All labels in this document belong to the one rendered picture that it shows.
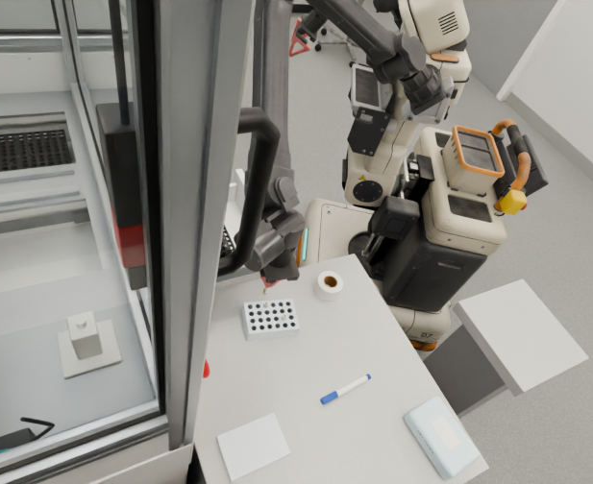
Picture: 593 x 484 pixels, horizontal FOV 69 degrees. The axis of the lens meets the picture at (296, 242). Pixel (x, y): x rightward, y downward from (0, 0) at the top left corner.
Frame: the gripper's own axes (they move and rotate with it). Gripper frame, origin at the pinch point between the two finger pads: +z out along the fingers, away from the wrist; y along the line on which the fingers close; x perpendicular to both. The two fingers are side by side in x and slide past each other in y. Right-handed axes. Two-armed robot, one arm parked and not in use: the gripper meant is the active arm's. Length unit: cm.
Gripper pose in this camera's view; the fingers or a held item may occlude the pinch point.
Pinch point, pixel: (268, 281)
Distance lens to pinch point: 89.5
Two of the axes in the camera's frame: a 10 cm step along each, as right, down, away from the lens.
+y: 2.6, 7.8, -5.7
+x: 9.4, -0.6, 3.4
